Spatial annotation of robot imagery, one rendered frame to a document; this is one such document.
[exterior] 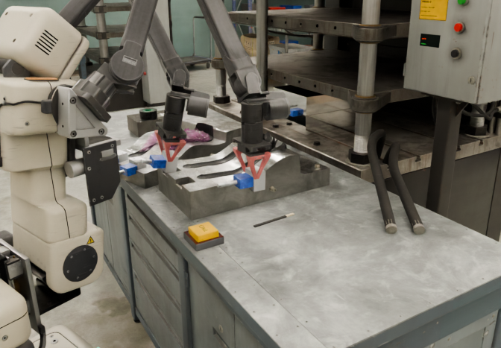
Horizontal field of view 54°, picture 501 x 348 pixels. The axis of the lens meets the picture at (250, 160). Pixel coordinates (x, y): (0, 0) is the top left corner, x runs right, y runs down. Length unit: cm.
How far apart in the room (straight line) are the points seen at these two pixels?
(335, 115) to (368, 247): 112
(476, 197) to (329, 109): 78
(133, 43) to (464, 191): 165
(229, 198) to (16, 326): 64
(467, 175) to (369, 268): 121
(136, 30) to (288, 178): 65
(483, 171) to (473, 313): 121
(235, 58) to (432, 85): 76
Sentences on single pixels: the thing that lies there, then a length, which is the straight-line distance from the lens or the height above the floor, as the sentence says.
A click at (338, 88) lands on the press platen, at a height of 103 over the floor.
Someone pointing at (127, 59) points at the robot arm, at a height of 127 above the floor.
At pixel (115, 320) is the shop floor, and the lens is 243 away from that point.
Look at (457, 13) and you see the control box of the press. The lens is 172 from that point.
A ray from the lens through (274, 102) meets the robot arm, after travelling 129.
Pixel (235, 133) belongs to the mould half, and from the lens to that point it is 189.
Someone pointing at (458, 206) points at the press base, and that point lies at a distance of 239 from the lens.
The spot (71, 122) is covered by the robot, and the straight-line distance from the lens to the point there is 115.
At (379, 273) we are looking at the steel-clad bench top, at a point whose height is 80.
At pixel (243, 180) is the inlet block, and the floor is 94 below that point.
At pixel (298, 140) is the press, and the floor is 79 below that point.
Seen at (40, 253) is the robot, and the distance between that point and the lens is 144.
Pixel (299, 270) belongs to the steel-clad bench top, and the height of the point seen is 80.
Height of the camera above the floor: 144
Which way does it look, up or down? 20 degrees down
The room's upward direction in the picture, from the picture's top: 1 degrees counter-clockwise
